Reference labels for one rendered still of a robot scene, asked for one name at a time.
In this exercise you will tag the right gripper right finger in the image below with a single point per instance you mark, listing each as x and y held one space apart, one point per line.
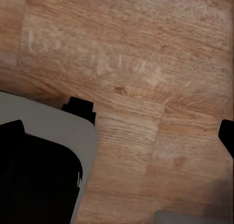
226 135

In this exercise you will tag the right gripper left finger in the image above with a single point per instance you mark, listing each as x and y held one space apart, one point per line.
12 135

